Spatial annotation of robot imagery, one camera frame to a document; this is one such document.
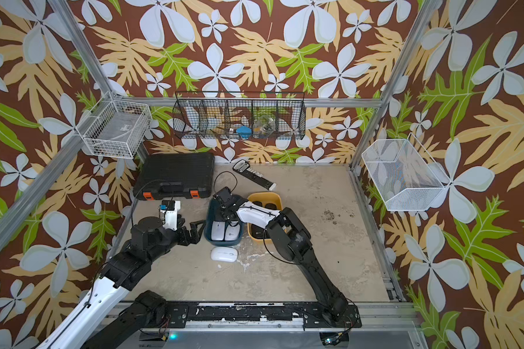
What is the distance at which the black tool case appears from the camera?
3.39ft

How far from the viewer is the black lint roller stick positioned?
113cm

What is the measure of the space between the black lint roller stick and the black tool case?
14 centimetres
